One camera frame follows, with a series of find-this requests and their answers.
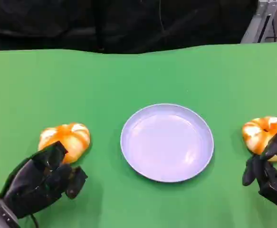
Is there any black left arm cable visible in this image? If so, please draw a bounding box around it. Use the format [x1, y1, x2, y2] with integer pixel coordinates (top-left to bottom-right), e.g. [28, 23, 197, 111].
[28, 213, 39, 228]

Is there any orange white toy bread roll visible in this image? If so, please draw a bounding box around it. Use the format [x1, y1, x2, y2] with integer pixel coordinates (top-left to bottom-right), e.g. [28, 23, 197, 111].
[241, 116, 277, 163]
[38, 122, 91, 164]

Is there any black backdrop cloth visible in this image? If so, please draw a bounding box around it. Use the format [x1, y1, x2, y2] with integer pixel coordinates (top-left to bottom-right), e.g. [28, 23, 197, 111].
[0, 0, 258, 54]

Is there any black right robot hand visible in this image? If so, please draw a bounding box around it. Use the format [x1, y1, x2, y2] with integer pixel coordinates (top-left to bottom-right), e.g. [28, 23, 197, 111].
[242, 131, 277, 212]

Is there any green table cloth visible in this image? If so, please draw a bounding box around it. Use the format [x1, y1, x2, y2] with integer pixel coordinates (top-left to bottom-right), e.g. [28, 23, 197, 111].
[0, 40, 277, 228]

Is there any thin black cable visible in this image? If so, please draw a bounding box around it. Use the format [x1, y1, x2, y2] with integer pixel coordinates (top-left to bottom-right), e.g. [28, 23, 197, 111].
[266, 17, 277, 43]

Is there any grey metal frame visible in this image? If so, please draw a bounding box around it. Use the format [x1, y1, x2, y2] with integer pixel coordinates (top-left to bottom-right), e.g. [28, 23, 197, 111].
[240, 0, 277, 44]

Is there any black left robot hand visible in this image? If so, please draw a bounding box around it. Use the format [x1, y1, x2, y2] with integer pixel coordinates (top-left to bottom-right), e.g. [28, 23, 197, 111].
[0, 140, 88, 219]

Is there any lilac plate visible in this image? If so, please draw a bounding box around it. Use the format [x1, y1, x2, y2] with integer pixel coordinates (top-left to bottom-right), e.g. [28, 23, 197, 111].
[120, 103, 215, 183]

